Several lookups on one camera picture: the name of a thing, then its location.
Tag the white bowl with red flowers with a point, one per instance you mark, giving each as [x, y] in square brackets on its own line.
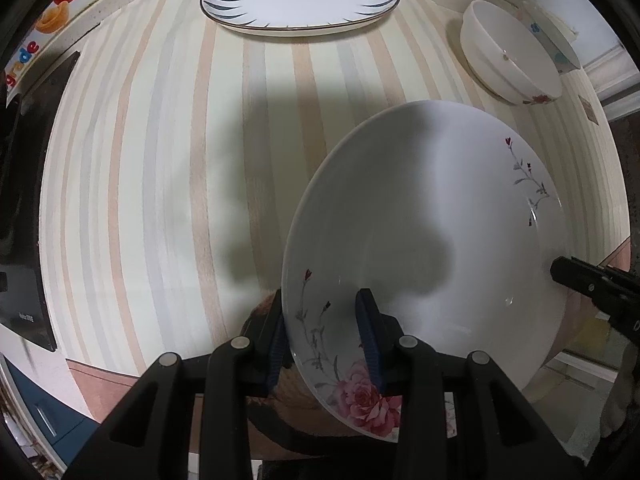
[495, 60]

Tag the dark blue cabinet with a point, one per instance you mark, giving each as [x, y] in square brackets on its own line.
[45, 410]

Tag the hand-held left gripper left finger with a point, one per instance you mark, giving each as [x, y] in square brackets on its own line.
[276, 342]

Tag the striped tablecloth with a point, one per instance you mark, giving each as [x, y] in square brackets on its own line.
[175, 160]

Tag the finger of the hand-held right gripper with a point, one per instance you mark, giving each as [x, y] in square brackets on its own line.
[595, 290]

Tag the black flat appliance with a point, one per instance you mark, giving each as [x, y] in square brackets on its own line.
[25, 210]

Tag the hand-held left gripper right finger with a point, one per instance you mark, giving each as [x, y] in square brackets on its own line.
[370, 340]

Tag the white bowl with blue flower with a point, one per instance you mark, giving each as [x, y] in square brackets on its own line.
[561, 45]

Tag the brown tablecloth label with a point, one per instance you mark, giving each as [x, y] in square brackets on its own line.
[588, 108]

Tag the white plate with pink rose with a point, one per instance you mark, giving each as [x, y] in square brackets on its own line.
[425, 185]

